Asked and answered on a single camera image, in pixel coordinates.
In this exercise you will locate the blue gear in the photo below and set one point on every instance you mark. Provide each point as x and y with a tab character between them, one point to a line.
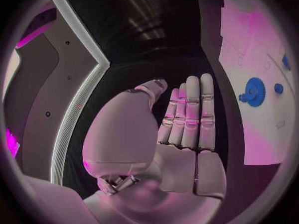
253	92

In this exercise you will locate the small blue peg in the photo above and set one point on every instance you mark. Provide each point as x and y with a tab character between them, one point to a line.
278	88

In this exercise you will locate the blue plug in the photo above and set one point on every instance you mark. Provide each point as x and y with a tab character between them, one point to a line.
286	62

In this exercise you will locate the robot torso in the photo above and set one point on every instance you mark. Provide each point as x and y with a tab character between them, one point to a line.
46	78

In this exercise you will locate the white task board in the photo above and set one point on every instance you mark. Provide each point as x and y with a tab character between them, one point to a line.
257	134

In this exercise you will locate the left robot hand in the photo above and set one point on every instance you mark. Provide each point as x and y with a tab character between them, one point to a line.
126	134

